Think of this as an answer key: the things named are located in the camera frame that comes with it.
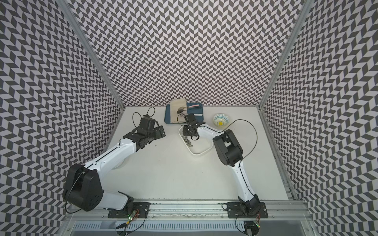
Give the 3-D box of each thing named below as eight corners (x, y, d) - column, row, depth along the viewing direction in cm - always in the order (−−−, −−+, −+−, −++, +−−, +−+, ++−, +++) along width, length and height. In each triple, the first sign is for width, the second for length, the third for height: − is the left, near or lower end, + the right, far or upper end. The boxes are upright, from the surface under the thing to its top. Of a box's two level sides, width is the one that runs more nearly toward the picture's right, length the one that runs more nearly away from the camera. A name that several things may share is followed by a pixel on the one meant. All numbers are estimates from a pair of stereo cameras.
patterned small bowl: (213, 127, 107) (214, 123, 104) (212, 116, 114) (213, 113, 111) (229, 127, 107) (230, 124, 104) (227, 116, 114) (228, 113, 111)
